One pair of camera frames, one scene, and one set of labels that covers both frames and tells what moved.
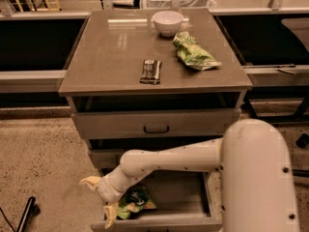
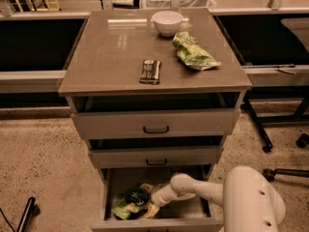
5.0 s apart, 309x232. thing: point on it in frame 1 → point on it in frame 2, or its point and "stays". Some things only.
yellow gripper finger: (92, 180) → (153, 210)
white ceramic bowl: (167, 22) stays
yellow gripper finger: (111, 213) → (150, 188)
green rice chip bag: (135, 200) stays
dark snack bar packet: (151, 72) stays
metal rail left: (31, 80) stays
